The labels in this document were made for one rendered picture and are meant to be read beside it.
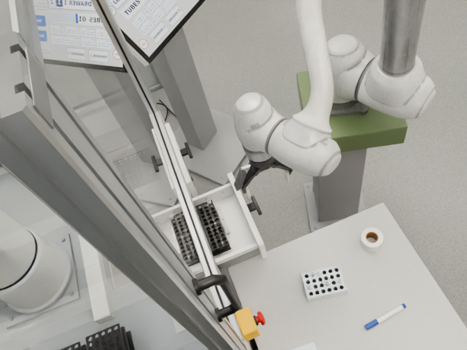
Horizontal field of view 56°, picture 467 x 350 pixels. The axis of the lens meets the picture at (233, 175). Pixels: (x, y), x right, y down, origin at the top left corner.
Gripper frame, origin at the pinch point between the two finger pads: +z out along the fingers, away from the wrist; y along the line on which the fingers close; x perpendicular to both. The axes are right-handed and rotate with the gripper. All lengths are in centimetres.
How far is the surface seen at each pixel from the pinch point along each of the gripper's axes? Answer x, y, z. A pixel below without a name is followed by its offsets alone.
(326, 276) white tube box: 29.9, -6.0, 14.3
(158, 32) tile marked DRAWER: -84, 13, -7
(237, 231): 5.7, 14.5, 10.2
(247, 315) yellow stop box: 34.9, 21.0, 2.7
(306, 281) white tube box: 28.7, 0.4, 15.4
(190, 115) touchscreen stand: -93, 13, 57
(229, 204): -5.0, 13.4, 10.2
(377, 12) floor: -150, -136, 94
